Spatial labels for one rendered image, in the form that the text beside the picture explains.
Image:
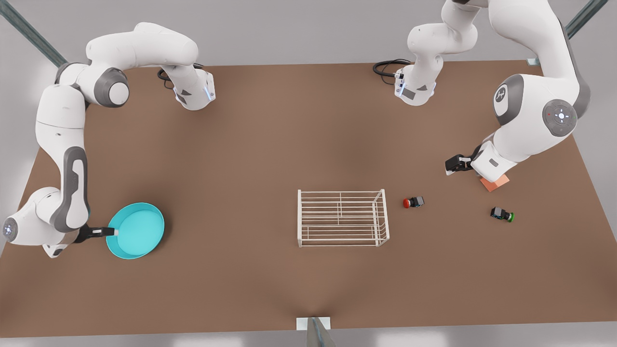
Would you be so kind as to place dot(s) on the turquoise plate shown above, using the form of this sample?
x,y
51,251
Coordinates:
x,y
136,230

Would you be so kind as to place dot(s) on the red button switch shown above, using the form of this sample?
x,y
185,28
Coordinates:
x,y
413,202

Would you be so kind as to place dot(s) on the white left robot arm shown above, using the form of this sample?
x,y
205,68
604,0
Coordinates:
x,y
540,96

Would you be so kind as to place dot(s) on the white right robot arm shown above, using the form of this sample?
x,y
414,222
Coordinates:
x,y
62,120

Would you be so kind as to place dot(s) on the orange block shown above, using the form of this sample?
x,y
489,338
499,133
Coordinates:
x,y
494,182

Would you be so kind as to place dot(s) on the green button switch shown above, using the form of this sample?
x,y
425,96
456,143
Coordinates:
x,y
502,214

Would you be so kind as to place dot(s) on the silver frame post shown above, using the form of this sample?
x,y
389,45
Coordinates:
x,y
581,20
316,332
30,33

